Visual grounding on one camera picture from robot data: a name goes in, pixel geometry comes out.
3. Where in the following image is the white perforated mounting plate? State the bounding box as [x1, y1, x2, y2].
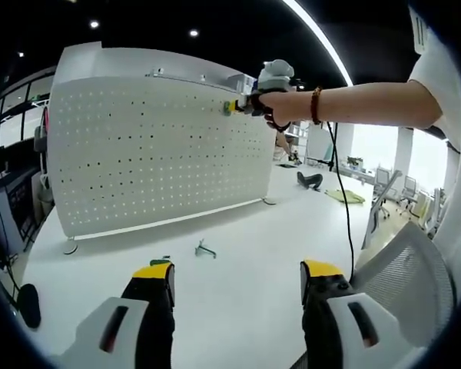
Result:
[48, 75, 277, 255]

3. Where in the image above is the black oval object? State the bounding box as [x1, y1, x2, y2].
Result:
[18, 283, 42, 329]

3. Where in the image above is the white office chair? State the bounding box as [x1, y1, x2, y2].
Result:
[362, 168, 403, 248]

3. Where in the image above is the brown beaded bracelet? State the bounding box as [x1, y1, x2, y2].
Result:
[310, 85, 324, 126]

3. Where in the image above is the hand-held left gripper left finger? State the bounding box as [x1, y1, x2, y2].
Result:
[59, 263, 177, 369]

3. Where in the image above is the black curved headset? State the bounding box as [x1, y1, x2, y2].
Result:
[296, 171, 324, 191]

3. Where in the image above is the black cable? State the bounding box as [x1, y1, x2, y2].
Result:
[325, 120, 357, 278]

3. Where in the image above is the grey mesh office chair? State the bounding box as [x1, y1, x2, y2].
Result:
[291, 221, 456, 369]

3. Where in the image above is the person's right hand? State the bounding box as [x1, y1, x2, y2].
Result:
[258, 89, 315, 131]

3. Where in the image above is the yellow-green cloth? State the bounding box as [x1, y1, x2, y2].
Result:
[325, 188, 366, 205]

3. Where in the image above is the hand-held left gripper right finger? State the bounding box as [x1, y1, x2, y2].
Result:
[300, 260, 406, 369]

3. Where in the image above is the person's white shirt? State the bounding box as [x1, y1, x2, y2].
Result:
[406, 3, 461, 369]

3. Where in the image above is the ceiling strip light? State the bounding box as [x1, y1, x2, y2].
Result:
[283, 0, 355, 86]

